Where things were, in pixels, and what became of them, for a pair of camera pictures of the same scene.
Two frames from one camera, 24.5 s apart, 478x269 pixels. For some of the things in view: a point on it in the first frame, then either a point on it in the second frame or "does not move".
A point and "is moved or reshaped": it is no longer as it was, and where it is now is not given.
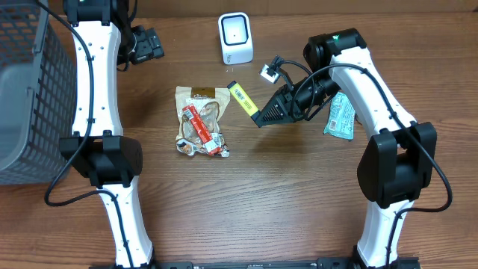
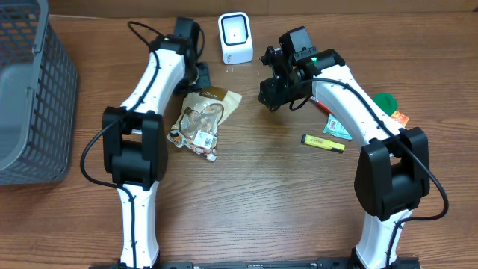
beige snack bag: [210, 103] is moved or reshaped
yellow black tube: [245, 101] -> [324, 143]
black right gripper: [285, 100] -> [270, 91]
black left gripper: [148, 45] -> [204, 79]
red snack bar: [211, 146] -> [324, 107]
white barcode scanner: [235, 36] does not move
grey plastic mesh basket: [38, 94] does not move
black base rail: [327, 262] does not move
